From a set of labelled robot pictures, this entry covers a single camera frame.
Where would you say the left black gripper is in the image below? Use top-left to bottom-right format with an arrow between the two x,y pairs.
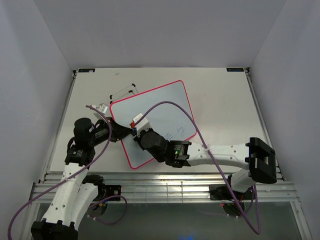
89,117 -> 133,147

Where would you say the pink framed whiteboard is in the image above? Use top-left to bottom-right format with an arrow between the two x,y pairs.
109,80 -> 197,170

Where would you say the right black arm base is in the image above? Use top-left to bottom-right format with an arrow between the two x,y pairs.
208,184 -> 253,202

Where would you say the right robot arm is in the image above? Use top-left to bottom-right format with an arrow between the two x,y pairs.
133,128 -> 277,199

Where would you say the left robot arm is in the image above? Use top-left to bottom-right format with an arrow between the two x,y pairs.
31,117 -> 131,240

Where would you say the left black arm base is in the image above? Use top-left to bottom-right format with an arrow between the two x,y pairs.
94,184 -> 122,201

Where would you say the left blue corner label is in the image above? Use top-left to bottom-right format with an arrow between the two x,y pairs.
78,68 -> 96,73

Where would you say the blue corner label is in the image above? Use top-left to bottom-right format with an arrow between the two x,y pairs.
226,67 -> 244,72
78,68 -> 96,73

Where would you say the right blue corner label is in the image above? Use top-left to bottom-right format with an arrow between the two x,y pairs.
226,67 -> 244,72

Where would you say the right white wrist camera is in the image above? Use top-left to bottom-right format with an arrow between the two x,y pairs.
130,113 -> 151,135

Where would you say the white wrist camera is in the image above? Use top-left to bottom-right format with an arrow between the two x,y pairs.
89,103 -> 109,119
130,113 -> 151,135

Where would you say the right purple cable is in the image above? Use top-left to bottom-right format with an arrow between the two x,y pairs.
142,100 -> 262,235

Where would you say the purple cable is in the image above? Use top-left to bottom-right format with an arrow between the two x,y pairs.
7,104 -> 128,240
142,100 -> 262,235

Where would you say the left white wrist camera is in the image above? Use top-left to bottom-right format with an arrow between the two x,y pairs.
89,103 -> 109,119

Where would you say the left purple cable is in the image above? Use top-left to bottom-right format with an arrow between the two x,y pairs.
7,104 -> 128,240

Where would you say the black wire whiteboard stand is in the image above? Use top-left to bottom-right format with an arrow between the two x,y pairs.
109,83 -> 139,104

